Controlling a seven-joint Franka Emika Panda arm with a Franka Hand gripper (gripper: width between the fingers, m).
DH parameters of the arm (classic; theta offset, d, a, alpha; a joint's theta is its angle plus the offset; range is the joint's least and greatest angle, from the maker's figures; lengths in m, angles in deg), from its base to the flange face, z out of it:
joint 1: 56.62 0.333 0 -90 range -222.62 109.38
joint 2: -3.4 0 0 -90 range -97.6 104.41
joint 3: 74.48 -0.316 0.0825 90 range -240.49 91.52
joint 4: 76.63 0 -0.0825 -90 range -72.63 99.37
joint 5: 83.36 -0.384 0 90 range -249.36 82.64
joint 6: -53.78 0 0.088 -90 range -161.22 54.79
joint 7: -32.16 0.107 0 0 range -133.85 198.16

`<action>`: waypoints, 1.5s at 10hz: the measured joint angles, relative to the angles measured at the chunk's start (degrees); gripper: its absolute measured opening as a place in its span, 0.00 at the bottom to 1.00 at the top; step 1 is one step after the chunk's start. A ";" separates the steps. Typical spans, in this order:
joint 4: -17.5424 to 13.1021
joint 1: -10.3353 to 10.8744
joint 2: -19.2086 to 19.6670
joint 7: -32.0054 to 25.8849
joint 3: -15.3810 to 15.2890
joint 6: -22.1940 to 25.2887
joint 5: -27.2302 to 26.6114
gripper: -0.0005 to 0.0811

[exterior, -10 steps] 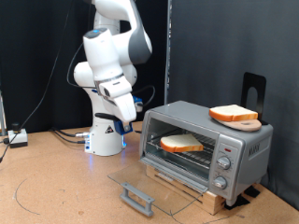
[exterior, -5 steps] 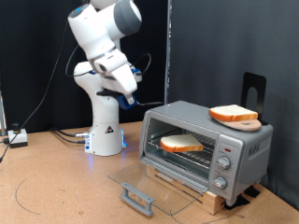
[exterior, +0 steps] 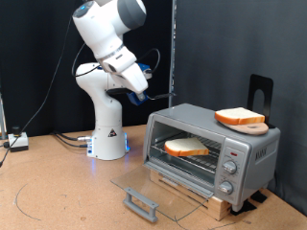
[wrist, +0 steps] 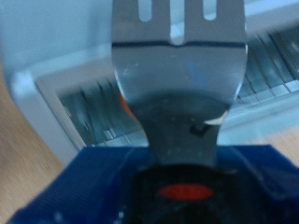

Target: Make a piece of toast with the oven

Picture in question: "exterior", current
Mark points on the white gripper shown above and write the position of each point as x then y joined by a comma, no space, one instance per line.
134,80

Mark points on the white bread slice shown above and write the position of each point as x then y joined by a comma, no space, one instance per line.
238,115
185,147

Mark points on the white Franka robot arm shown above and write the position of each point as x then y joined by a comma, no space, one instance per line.
105,143

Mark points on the silver toaster oven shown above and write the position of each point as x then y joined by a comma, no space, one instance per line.
243,143

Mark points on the silver oven knob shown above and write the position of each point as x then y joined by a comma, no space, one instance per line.
225,187
229,166

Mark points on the grey metal pole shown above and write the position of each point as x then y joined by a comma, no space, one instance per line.
173,48

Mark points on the black metal bookend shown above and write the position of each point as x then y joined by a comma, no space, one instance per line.
255,83

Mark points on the round wooden plate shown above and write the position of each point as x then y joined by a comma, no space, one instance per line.
252,129

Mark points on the dark grey backdrop curtain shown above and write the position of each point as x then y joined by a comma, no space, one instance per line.
255,38

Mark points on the emergency stop button box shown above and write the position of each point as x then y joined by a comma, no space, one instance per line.
19,142

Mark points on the slatted wooden block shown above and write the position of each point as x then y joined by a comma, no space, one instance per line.
220,209

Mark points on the thin metal stand leg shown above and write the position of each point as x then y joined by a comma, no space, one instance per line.
2,118

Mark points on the black foam pad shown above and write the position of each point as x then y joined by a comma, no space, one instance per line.
259,196
243,207

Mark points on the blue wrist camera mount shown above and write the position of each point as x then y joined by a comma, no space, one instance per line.
144,68

